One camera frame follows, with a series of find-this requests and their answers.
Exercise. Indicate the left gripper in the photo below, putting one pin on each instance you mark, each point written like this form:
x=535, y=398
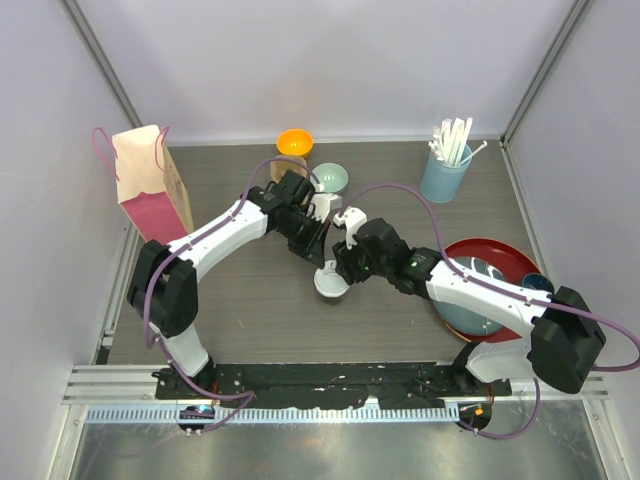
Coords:
x=316, y=252

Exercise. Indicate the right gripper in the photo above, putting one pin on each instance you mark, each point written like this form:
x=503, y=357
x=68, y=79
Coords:
x=345, y=258

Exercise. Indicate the white cup lid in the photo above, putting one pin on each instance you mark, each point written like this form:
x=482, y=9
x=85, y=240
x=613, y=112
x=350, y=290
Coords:
x=328, y=283

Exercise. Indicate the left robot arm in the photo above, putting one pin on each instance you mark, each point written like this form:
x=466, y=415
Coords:
x=164, y=286

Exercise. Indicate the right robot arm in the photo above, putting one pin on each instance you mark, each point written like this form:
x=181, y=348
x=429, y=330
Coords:
x=558, y=343

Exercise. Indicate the light green bowl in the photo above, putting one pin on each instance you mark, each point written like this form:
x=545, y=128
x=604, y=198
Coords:
x=332, y=177

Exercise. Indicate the cardboard cup carrier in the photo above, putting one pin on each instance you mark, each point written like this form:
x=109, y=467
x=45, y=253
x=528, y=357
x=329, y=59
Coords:
x=285, y=163

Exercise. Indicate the orange bowl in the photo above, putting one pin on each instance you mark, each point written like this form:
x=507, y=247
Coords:
x=295, y=142

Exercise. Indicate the blue straw holder cup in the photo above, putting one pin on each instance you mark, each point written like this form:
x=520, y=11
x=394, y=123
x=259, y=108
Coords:
x=441, y=182

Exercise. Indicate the blue plate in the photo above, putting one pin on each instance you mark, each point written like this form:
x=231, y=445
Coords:
x=466, y=321

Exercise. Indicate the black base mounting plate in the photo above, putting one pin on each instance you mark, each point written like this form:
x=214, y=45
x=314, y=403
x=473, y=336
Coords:
x=338, y=386

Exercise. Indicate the white wrapped straws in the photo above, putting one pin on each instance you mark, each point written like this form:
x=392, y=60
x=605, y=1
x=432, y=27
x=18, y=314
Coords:
x=449, y=141

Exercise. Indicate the red round tray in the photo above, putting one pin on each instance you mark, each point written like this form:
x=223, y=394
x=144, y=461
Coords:
x=511, y=262

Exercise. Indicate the pink paper gift bag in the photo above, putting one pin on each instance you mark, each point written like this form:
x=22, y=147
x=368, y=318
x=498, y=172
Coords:
x=149, y=186

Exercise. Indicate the dark blue mug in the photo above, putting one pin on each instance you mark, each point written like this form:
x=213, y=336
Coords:
x=537, y=281

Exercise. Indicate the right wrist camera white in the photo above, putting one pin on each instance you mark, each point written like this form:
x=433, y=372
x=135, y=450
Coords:
x=350, y=221

